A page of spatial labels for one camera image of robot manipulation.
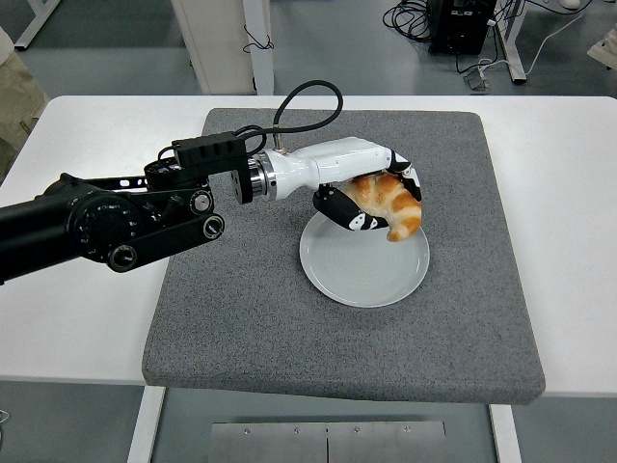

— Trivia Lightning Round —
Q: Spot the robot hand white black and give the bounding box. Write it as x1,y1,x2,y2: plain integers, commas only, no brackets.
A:
263,136,424,233

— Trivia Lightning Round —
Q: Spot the croissant bread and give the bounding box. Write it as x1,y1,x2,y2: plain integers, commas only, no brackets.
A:
342,172,423,243

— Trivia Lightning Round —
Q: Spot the grey round plate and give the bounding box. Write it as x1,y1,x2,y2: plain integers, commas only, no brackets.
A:
299,210,431,309

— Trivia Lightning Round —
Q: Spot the grey foot pedal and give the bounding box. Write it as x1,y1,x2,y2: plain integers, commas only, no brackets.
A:
462,67,493,93

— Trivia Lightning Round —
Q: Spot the beige cabinet panel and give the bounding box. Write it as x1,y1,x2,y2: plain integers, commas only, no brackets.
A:
171,0,256,95

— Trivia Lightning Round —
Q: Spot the black computer tower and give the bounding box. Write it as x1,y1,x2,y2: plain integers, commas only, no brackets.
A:
428,0,497,55

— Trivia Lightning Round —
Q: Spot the grey felt mat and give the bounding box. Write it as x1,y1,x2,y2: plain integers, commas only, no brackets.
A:
141,107,547,405

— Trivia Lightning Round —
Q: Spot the white desk leg with foot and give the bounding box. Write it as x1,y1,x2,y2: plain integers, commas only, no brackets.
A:
496,0,527,86

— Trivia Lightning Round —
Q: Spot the white table leg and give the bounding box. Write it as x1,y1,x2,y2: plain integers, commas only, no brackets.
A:
488,402,523,463
125,385,167,463

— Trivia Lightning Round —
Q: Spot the person's leg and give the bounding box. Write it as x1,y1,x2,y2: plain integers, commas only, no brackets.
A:
0,26,50,187

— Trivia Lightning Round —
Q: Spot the white slanted desk leg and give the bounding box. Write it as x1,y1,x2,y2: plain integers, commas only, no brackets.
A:
13,0,63,52

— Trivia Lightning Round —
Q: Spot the white upright post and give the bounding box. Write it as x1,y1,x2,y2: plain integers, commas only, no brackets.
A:
242,0,276,95

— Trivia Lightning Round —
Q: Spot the thin black cable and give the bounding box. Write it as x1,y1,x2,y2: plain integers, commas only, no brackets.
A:
242,23,276,54

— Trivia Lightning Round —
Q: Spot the black cable bundle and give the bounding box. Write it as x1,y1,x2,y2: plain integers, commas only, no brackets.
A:
383,0,435,45

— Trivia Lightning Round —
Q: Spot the white cable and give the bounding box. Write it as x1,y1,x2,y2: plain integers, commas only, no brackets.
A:
476,9,587,78

